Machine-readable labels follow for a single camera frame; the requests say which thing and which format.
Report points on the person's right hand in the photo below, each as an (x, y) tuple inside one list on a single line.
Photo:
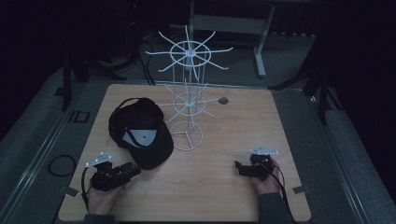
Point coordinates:
[(270, 185)]

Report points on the person's left hand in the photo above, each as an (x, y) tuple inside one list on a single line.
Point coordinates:
[(101, 200)]

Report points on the grey tape piece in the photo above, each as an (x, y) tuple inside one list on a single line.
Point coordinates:
[(301, 189), (71, 192)]

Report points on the white metal desk frame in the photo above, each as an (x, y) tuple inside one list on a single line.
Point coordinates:
[(227, 25)]

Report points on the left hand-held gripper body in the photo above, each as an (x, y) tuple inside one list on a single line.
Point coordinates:
[(104, 179)]

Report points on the black baseball cap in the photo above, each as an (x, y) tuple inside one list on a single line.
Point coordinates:
[(149, 149)]

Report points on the black tripod stand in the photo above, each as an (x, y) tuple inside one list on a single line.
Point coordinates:
[(323, 93), (66, 81)]

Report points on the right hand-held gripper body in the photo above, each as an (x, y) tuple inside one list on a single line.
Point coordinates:
[(260, 168)]

